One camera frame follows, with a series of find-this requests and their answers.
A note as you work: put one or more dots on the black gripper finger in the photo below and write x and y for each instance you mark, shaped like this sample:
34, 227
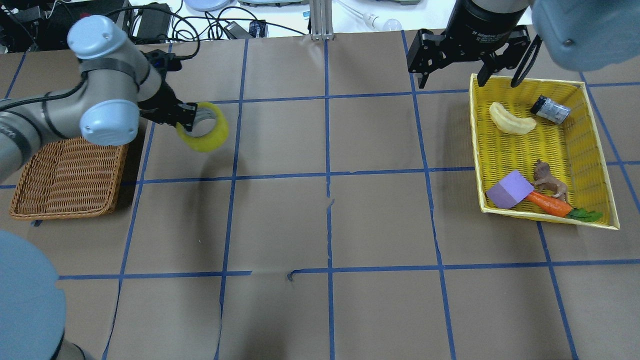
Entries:
423, 78
492, 64

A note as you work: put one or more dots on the brown wicker basket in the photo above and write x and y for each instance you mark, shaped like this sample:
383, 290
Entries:
69, 179

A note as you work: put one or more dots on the small dark jar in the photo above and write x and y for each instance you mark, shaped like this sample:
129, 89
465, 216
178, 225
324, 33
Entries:
550, 110

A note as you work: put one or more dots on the aluminium frame post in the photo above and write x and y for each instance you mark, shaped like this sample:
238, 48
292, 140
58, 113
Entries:
321, 20

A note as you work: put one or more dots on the toy carrot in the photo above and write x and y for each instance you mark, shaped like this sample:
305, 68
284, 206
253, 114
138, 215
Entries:
558, 208

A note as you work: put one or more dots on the toy banana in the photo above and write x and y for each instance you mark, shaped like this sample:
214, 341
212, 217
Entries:
508, 123

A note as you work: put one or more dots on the black power adapter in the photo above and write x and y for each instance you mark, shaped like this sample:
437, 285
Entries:
153, 25

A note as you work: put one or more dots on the purple cube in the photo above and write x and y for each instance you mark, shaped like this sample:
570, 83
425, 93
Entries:
510, 190

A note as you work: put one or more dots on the yellow plastic basket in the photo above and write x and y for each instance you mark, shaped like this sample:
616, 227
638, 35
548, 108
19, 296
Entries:
573, 149

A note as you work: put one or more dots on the yellow tape roll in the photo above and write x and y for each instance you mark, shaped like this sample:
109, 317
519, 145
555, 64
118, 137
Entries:
210, 129

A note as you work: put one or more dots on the brown toy animal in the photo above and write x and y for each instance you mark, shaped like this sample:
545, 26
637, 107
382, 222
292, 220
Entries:
546, 181

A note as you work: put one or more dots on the white light bulb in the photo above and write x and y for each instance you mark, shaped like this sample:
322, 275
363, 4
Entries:
381, 24

